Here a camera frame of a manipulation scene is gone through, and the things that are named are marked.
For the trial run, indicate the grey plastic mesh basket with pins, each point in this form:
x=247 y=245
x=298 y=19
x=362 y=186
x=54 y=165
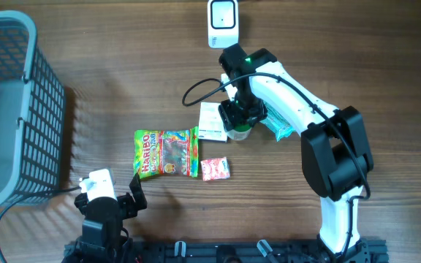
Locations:
x=32 y=111

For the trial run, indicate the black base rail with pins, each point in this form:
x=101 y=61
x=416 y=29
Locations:
x=262 y=251

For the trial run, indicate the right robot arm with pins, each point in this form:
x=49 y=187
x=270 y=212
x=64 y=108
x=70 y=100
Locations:
x=336 y=156

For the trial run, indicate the red white tissue pack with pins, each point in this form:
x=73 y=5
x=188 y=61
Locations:
x=215 y=169

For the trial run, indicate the teal tissue pack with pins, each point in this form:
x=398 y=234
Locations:
x=277 y=123

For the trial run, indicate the green lid jar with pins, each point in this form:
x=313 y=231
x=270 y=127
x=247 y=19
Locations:
x=239 y=132

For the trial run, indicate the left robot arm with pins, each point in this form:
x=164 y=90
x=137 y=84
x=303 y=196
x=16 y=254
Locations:
x=103 y=237

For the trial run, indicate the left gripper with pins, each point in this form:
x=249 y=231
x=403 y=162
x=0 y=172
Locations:
x=126 y=201

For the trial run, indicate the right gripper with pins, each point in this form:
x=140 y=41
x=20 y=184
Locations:
x=230 y=115

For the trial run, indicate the Haribo gummy candy bag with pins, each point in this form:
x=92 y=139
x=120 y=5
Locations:
x=160 y=152

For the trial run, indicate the white blue carton box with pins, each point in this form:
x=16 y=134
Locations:
x=211 y=126

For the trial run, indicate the white barcode scanner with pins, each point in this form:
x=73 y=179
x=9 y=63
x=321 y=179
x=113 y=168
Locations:
x=223 y=23

